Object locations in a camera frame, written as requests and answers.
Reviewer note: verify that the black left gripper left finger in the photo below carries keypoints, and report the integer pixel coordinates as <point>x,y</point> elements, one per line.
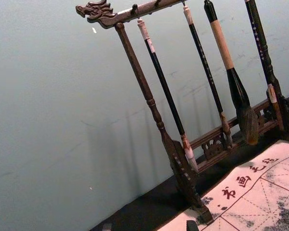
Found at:
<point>108,227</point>

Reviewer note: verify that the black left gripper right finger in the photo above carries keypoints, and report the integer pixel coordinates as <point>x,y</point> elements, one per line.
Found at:
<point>192,226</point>

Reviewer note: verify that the black table cloth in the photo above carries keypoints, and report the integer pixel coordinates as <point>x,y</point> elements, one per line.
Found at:
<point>156,199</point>

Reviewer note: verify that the white calligraphy practice mat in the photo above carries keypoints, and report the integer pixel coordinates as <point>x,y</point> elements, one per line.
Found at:
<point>260,192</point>

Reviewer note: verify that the black brush with white cap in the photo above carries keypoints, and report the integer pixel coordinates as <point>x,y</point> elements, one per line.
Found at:
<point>163,81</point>

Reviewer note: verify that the thick black and tan brush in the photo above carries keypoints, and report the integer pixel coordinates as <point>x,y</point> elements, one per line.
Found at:
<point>236,84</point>

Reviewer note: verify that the dark wooden dragon brush rack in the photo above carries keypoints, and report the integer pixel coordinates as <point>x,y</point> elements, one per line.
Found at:
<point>137,72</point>

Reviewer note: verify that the thin black brush brown tip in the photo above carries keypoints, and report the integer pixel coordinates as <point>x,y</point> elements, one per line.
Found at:
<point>204,57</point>

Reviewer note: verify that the black brush with white ferrule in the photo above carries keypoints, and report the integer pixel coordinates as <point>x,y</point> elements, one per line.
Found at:
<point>257,41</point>

